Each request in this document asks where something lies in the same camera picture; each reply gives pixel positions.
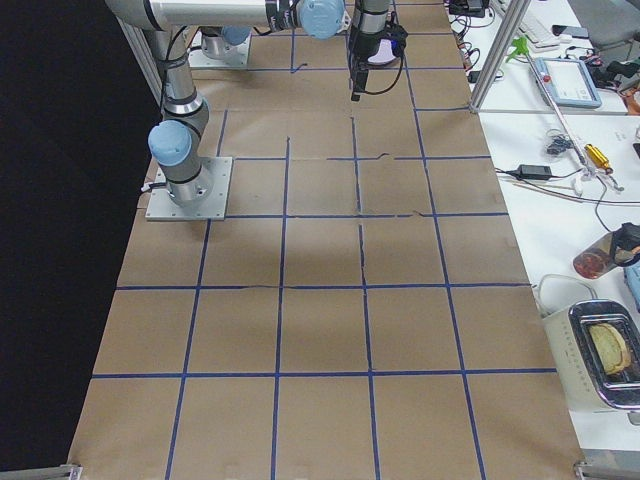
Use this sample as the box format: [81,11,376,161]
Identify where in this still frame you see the left frame corner bracket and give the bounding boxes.
[0,464,83,480]

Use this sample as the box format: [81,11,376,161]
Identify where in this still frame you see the blue teach pendant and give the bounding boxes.
[533,57,602,109]

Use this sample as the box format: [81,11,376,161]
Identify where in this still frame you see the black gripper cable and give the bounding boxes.
[362,14,407,95]

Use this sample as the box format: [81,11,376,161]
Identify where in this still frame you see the right frame corner bracket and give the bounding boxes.
[574,462,640,480]

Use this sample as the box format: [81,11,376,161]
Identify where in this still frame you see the white keyboard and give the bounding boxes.
[489,0,561,52]

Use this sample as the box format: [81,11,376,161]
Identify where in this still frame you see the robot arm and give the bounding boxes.
[107,1,408,207]
[200,26,251,60]

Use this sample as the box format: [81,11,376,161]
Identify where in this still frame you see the aluminium frame post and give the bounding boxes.
[469,0,530,113]

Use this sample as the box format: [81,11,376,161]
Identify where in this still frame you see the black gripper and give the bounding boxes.
[348,0,408,102]

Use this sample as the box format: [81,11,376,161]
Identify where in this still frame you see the yellow tool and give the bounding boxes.
[584,144,613,174]

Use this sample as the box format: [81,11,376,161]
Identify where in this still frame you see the frame corner bracket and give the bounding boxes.
[0,464,83,480]
[574,462,640,480]

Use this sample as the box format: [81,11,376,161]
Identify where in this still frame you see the long metal reacher stick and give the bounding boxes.
[523,51,596,178]

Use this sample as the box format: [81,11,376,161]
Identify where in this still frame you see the bread slice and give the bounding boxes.
[589,323,631,375]

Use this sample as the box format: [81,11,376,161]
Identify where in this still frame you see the black power adapter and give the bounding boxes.
[516,164,553,181]

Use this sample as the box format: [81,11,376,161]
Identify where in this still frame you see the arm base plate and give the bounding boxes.
[145,157,233,221]
[189,31,251,70]

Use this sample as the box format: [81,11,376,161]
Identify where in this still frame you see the green reacher grabber head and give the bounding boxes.
[505,36,530,63]

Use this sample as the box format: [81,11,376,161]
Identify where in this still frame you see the wooden chopstick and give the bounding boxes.
[513,182,601,204]

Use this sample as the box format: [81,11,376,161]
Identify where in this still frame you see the cream toaster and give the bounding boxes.
[543,299,639,413]

